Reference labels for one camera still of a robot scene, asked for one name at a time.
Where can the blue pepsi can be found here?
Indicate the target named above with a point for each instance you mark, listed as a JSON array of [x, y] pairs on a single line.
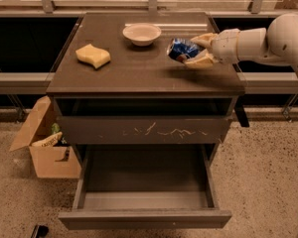
[[182, 49]]

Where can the brown cardboard box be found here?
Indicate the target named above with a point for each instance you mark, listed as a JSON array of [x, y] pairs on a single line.
[[56, 161]]

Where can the small black floor object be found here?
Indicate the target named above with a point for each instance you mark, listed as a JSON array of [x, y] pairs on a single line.
[[40, 231]]

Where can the scratched top drawer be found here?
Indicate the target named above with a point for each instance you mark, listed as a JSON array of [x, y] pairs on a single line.
[[143, 121]]

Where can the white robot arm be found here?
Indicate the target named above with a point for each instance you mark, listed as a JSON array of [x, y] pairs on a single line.
[[257, 169]]

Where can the white ceramic bowl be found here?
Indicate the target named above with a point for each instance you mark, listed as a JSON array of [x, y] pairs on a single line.
[[141, 34]]

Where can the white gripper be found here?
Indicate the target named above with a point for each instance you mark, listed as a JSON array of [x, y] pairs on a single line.
[[225, 46]]

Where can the open middle drawer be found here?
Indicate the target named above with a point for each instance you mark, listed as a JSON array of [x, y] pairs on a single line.
[[145, 187]]

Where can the yellow sponge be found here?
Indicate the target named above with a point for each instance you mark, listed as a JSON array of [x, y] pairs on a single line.
[[95, 56]]

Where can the dark grey drawer cabinet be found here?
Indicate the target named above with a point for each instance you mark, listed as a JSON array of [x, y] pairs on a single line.
[[141, 72]]

